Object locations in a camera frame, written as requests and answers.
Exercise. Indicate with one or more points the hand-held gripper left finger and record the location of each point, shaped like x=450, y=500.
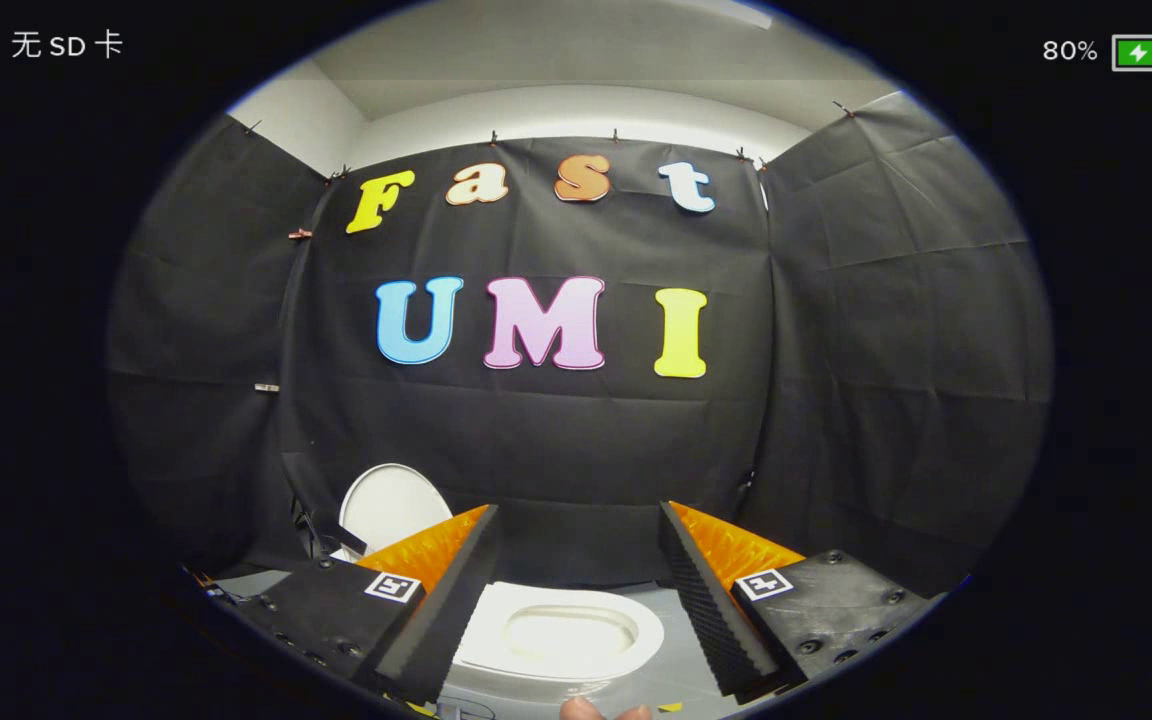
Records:
x=441, y=620

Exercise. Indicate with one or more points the white toilet lid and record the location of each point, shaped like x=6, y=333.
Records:
x=391, y=505

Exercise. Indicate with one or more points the white toilet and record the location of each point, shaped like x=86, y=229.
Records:
x=536, y=688

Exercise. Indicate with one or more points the black backdrop cloth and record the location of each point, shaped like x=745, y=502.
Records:
x=556, y=440

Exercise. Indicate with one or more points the white toilet seat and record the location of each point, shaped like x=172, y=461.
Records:
x=496, y=625

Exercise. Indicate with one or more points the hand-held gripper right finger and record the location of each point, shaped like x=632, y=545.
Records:
x=711, y=620

